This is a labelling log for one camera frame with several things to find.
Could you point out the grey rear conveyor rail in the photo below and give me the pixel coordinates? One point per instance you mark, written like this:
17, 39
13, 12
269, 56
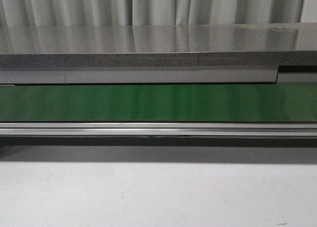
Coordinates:
180, 74

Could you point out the aluminium front conveyor rail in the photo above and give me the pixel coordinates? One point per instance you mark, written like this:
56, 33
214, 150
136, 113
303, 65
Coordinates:
226, 129

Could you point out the green conveyor belt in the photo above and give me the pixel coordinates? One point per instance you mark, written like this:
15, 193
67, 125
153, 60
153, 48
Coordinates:
201, 102

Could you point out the grey stone slab bench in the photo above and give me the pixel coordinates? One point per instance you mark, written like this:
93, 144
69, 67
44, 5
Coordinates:
159, 45

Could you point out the white pleated curtain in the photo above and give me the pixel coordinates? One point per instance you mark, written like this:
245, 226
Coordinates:
154, 12

